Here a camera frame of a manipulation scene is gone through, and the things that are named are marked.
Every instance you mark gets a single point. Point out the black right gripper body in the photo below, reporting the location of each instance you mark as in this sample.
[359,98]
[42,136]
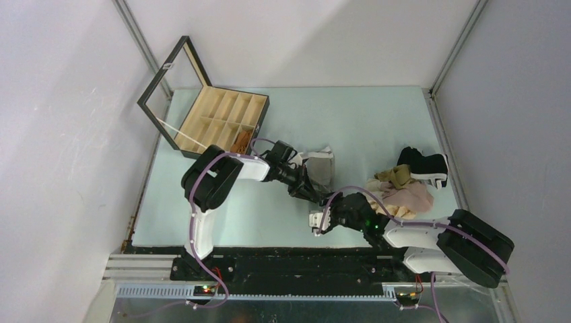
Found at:
[339,216]

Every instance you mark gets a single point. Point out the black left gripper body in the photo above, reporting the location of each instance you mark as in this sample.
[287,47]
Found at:
[296,188]

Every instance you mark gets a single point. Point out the orange-brown underwear with cream waistband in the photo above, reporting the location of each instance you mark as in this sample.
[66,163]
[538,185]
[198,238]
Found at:
[242,141]

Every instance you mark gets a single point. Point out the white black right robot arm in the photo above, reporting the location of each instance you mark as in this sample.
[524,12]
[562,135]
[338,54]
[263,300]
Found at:
[460,244]

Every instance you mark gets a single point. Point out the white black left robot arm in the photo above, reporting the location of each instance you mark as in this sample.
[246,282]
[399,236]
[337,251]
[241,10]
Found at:
[208,182]

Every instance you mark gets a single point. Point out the beige crumpled underwear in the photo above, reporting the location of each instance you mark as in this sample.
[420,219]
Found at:
[392,207]

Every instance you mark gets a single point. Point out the olive green underwear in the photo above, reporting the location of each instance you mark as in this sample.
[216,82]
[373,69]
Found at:
[399,176]

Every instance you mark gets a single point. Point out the pale pink underwear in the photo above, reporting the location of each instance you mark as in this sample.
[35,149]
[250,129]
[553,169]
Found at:
[414,196]

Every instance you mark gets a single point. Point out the right controller board with leds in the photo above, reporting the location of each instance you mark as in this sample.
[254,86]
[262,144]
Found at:
[408,299]

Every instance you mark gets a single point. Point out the controller board with leds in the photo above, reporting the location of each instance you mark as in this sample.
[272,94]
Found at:
[205,290]
[408,299]

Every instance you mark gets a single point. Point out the left controller board with leds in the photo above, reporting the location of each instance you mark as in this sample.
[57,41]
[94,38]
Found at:
[205,290]

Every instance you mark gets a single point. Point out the black divided storage box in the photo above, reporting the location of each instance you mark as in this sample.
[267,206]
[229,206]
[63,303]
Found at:
[190,112]

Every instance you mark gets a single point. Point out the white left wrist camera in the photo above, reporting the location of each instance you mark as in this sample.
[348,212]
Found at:
[298,159]

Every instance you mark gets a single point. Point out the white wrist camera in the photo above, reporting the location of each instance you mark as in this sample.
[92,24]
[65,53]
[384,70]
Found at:
[320,222]
[298,159]

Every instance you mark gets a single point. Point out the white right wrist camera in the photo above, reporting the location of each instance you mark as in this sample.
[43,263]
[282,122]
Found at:
[320,222]

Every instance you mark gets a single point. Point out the grey slotted cable duct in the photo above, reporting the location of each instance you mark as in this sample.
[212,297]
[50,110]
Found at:
[157,291]

